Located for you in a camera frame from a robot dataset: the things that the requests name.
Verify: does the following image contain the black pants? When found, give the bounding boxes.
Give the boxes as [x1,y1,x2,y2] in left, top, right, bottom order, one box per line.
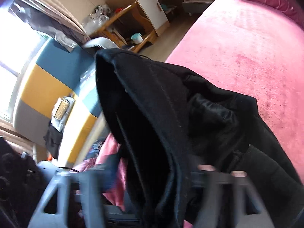
[95,48,303,227]

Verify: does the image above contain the blue yellow grey bench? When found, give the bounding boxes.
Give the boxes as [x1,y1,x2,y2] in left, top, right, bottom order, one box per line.
[12,39,101,167]

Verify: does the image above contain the pink bed blanket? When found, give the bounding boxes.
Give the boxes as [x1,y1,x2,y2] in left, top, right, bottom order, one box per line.
[167,0,303,176]

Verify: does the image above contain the beige striped curtain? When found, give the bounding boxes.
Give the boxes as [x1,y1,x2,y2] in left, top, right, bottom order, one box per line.
[9,0,91,52]

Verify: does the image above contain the white drawer cabinet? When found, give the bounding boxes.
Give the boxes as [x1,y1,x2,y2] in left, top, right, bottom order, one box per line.
[106,0,169,36]

